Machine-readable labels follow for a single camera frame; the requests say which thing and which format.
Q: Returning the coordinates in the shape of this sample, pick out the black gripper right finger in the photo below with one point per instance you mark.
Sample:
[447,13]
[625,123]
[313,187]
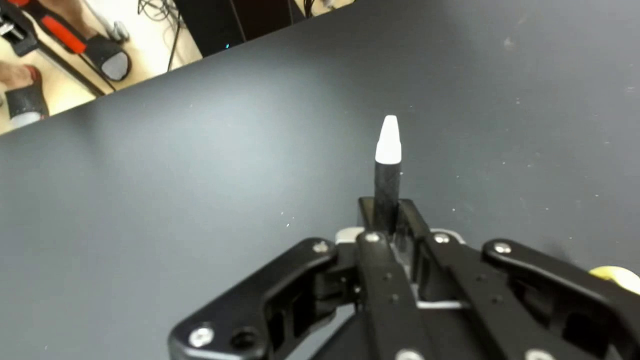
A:
[520,300]

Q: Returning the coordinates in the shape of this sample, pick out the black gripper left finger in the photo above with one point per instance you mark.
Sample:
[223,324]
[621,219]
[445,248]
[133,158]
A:
[277,309]

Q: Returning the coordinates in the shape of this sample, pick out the black and white pen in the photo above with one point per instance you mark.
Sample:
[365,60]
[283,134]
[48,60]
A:
[386,175]

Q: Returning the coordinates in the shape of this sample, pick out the red handled tool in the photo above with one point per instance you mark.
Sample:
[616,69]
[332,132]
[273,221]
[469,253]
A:
[20,19]

